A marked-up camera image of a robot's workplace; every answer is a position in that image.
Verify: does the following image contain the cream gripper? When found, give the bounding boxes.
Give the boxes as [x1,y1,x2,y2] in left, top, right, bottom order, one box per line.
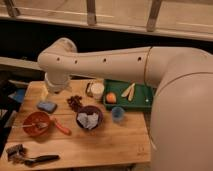
[41,80,70,101]

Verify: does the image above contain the dark red grape bunch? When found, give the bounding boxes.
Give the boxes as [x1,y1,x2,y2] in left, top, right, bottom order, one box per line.
[67,95,82,112]

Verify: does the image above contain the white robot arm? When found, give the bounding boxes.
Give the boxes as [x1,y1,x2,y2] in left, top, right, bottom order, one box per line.
[38,38,213,171]

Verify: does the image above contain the white paper cup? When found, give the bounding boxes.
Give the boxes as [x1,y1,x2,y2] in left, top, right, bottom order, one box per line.
[91,83,104,101]

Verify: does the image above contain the blue plastic cup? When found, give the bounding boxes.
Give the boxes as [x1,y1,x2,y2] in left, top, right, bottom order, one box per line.
[111,106,125,122]

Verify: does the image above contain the blue sponge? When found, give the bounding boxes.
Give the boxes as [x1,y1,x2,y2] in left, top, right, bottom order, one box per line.
[37,101,57,113]

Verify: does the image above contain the blue object at table edge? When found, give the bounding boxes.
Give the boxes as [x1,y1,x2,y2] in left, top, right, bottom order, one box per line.
[10,89,26,103]

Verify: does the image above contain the orange red bowl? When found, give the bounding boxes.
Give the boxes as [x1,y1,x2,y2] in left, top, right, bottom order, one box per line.
[23,111,51,137]

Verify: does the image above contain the spoon in red bowl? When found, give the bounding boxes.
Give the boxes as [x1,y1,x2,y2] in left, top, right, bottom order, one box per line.
[11,122,48,129]

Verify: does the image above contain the dark purple bowl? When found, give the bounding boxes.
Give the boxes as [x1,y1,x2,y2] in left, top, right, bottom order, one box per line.
[76,105,103,130]

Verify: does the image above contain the crumpled grey cloth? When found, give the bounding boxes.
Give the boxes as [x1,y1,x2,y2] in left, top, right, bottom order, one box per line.
[77,113,99,130]

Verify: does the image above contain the orange fruit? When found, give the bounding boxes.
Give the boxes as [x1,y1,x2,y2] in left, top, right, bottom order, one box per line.
[106,92,116,104]

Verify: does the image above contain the wooden banana slice pieces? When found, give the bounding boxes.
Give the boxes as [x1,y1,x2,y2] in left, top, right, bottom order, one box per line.
[121,83,135,101]

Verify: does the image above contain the green plastic tray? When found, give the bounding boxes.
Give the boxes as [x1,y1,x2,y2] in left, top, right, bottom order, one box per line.
[103,80,155,112]

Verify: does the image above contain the orange handled tool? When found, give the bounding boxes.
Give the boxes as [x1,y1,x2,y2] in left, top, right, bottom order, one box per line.
[50,117,71,135]

